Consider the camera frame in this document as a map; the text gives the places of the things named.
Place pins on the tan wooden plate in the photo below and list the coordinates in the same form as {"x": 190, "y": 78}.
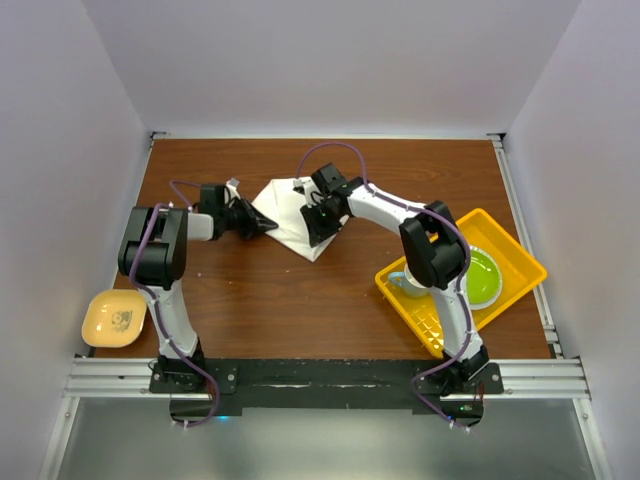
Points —
{"x": 114, "y": 318}

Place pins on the green plate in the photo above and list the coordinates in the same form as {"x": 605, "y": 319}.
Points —
{"x": 484, "y": 279}

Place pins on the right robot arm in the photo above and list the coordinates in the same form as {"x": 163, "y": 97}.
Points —
{"x": 437, "y": 255}

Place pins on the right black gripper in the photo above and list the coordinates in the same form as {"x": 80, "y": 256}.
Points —
{"x": 318, "y": 234}

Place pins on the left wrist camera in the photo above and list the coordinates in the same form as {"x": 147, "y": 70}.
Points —
{"x": 232, "y": 184}

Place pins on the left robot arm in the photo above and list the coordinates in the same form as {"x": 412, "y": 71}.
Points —
{"x": 153, "y": 255}

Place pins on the light blue mug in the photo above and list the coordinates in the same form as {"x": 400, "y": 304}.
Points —
{"x": 405, "y": 281}

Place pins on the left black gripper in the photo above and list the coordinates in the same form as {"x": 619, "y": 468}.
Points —
{"x": 253, "y": 220}

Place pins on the white cloth napkin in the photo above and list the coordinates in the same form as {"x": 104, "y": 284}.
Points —
{"x": 279, "y": 202}

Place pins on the yellow plastic tray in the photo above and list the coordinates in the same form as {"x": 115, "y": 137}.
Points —
{"x": 520, "y": 273}

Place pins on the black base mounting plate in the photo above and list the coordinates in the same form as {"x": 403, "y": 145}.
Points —
{"x": 243, "y": 384}

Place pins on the aluminium table frame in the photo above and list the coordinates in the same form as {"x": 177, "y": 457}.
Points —
{"x": 274, "y": 302}

